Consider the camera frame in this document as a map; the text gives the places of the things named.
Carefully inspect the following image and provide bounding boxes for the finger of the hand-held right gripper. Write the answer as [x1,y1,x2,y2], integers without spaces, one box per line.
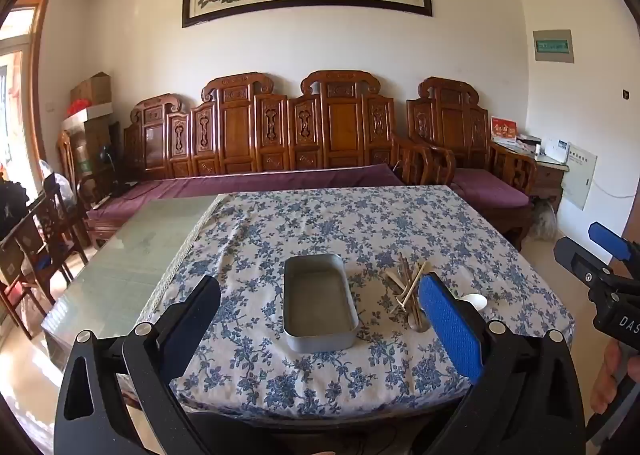
[554,236,613,286]
[588,222,640,281]

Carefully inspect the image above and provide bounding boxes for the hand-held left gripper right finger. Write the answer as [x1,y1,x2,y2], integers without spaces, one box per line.
[417,272,586,455]

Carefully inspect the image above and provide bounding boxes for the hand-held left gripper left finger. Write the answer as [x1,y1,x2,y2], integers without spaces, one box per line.
[54,275,222,455]

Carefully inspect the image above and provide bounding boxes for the grey metal rectangular tin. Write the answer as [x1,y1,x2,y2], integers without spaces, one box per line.
[283,253,360,353]

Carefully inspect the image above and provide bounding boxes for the person's right hand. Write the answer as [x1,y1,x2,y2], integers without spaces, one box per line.
[590,341,622,416]

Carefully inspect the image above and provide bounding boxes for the grey plastic bag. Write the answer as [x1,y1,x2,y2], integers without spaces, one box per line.
[529,196,560,242]

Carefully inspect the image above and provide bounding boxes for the grey electrical panel door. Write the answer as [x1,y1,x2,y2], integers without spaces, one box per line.
[560,142,599,212]

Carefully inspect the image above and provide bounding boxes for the wooden side table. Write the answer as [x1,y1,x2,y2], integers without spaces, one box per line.
[530,150,571,208]

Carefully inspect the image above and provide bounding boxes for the white box device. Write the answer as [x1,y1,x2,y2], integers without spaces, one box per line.
[541,137,571,166]

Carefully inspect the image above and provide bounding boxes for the purple armchair cushion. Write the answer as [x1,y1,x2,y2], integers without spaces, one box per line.
[452,168,533,208]

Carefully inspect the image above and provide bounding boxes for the long purple sofa cushion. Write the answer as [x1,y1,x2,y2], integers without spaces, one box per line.
[87,164,407,231]

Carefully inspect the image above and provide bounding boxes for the red desk calendar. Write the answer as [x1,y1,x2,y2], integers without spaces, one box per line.
[491,116,519,144]

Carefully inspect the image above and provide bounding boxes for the blue floral tablecloth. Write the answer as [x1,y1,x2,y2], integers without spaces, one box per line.
[137,185,576,418]

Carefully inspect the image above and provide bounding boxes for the carved wooden armchair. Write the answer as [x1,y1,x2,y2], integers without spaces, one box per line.
[406,76,538,252]

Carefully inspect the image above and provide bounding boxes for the black desk lamp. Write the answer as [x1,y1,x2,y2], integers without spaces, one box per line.
[96,144,117,173]

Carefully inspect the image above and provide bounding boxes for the carved wooden sofa bench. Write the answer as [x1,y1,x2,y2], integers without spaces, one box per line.
[82,69,457,251]

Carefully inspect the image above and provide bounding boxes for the clear plastic bag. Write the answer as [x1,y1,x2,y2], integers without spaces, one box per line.
[39,159,76,201]

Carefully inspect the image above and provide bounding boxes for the stacked brown cardboard boxes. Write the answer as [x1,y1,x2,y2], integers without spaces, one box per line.
[75,116,122,186]

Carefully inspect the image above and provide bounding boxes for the black bag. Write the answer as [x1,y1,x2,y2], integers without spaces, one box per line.
[0,179,32,242]

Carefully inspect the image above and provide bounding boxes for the long white box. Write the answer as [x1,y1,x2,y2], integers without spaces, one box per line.
[61,102,114,131]

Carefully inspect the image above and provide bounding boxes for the red ornament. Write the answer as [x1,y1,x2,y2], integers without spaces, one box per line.
[67,99,101,120]

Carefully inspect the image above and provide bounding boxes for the open cardboard box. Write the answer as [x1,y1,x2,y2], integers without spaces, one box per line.
[69,71,113,108]

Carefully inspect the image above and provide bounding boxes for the wall box with green strip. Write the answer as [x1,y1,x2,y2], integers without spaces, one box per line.
[532,28,575,65]

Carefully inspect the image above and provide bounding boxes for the wooden door frame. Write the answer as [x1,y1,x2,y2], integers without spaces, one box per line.
[27,0,53,171]

